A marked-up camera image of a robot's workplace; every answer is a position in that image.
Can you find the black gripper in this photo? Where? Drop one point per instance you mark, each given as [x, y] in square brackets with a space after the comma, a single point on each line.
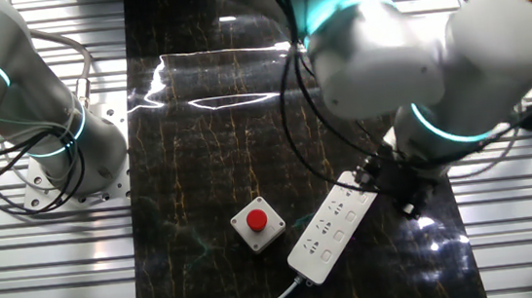
[403, 177]

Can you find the white four-outlet power strip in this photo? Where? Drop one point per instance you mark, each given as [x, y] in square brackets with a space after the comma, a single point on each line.
[326, 238]

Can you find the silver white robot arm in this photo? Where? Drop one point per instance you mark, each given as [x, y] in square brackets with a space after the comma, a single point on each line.
[496, 48]

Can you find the grey box with red button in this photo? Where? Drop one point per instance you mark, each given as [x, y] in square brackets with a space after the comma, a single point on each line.
[256, 220]

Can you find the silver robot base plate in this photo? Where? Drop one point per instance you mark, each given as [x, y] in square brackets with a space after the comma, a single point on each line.
[114, 119]

